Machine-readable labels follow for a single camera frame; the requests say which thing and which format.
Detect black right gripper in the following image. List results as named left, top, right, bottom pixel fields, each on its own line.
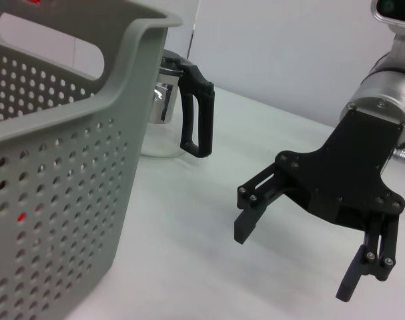
left=234, top=109, right=405, bottom=303

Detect grey perforated storage bin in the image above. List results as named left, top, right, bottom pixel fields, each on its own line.
left=0, top=0, right=183, bottom=320

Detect orange bin clip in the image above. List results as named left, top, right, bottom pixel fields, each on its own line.
left=25, top=0, right=59, bottom=8

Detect glass teapot black lid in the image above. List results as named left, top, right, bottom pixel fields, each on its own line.
left=140, top=49, right=216, bottom=159

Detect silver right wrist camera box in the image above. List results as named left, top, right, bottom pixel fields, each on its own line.
left=370, top=0, right=405, bottom=35

